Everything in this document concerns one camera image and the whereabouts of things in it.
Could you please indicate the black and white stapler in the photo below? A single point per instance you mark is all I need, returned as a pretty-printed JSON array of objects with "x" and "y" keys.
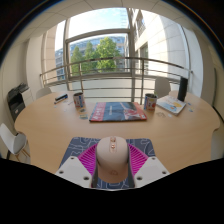
[{"x": 61, "y": 98}]

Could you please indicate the black office printer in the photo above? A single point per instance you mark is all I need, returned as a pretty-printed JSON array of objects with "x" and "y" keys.
[{"x": 17, "y": 100}]

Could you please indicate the white chair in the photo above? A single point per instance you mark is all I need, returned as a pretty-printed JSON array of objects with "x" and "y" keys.
[
  {"x": 12, "y": 140},
  {"x": 162, "y": 87},
  {"x": 43, "y": 92}
]

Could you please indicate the white printed mug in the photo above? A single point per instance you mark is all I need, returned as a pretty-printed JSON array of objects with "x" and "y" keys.
[{"x": 79, "y": 99}]

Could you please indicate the grey patterned mouse pad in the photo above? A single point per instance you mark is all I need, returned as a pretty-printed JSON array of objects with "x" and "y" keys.
[{"x": 80, "y": 145}]

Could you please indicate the red and blue magazine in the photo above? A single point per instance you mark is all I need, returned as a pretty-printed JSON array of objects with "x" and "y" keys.
[{"x": 117, "y": 111}]

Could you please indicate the black speaker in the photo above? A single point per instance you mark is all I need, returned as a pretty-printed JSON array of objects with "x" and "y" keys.
[{"x": 182, "y": 88}]

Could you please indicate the light blue illustrated book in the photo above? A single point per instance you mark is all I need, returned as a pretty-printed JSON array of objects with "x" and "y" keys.
[{"x": 171, "y": 104}]

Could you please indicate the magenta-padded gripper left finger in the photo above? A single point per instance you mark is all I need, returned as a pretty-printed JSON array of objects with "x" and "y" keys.
[{"x": 71, "y": 170}]

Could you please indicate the beige computer mouse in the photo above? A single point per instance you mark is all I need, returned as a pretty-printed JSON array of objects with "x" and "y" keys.
[{"x": 112, "y": 161}]

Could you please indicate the red printed plant pot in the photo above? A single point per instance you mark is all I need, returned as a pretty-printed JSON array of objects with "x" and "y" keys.
[{"x": 150, "y": 102}]

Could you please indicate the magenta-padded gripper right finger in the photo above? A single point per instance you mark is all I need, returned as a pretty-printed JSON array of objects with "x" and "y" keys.
[{"x": 151, "y": 170}]

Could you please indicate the metal balcony railing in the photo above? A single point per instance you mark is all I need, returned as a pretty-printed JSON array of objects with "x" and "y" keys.
[{"x": 110, "y": 61}]

